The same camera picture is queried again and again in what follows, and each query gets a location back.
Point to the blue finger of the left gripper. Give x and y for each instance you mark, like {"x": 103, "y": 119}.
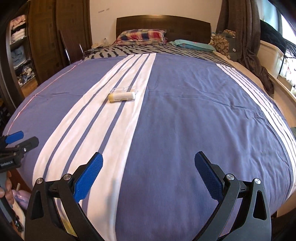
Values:
{"x": 14, "y": 137}

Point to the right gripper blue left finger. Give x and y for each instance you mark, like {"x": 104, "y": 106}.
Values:
{"x": 86, "y": 176}

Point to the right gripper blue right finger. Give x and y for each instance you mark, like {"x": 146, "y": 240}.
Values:
{"x": 211, "y": 174}

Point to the person's left hand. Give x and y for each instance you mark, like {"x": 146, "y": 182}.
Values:
{"x": 7, "y": 191}

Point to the blue white striped duvet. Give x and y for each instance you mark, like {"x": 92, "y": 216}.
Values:
{"x": 149, "y": 188}

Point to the small cream tube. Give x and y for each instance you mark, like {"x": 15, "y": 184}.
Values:
{"x": 122, "y": 94}

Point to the dark wooden wardrobe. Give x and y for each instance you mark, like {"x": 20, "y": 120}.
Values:
{"x": 38, "y": 39}

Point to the black white patterned sheet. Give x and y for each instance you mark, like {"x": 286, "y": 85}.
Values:
{"x": 117, "y": 51}

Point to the white storage box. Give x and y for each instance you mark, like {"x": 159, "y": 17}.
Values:
{"x": 271, "y": 57}

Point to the teal pillow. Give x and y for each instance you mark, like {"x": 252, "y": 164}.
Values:
{"x": 193, "y": 45}

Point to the patterned brown cushion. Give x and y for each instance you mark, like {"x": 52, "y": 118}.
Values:
{"x": 224, "y": 42}

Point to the plaid pillow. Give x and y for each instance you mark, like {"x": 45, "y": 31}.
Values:
{"x": 141, "y": 37}

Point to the black jacket on box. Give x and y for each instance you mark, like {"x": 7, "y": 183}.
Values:
{"x": 272, "y": 36}

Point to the dark wooden headboard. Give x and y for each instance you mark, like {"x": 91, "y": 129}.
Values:
{"x": 177, "y": 27}

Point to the brown curtain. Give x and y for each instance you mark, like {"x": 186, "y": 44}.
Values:
{"x": 242, "y": 17}

